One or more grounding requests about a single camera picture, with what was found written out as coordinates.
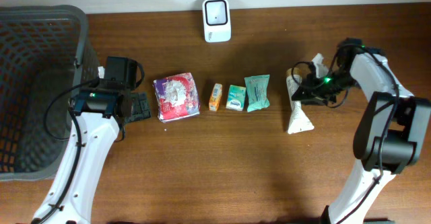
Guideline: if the white tube gold cap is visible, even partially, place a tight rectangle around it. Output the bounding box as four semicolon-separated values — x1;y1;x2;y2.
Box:
286;69;314;135

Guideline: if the red purple snack bag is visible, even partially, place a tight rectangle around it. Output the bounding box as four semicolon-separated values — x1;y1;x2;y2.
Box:
153;73;200;122

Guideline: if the teal wet wipes pouch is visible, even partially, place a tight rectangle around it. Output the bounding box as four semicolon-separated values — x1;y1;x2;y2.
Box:
244;75;270;112

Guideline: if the small orange box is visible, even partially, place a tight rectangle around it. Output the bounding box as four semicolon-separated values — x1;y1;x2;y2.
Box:
209;83;223;112

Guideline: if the green tissue pack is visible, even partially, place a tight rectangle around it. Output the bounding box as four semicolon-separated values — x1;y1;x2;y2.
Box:
226;85;246;111

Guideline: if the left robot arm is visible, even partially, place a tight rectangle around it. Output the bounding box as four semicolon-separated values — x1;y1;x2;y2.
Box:
32;57;145;223

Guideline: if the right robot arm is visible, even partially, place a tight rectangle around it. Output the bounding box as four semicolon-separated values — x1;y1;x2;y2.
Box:
286;38;430;223

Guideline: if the white barcode scanner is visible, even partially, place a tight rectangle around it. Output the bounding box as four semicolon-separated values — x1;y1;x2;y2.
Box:
202;0;232;43

